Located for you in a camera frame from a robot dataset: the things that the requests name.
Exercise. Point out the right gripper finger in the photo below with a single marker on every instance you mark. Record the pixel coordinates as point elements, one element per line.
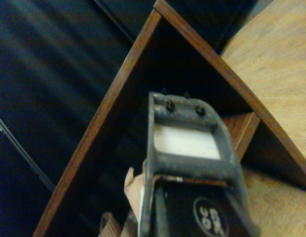
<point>192,168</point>

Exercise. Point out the curtain stand pole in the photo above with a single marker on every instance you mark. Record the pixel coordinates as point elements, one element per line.
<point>24,152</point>

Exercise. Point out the brown shoe rack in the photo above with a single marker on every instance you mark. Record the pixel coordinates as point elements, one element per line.
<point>241,128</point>

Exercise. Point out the beige shoe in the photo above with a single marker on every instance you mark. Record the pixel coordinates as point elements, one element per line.
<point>135,185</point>
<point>109,225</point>

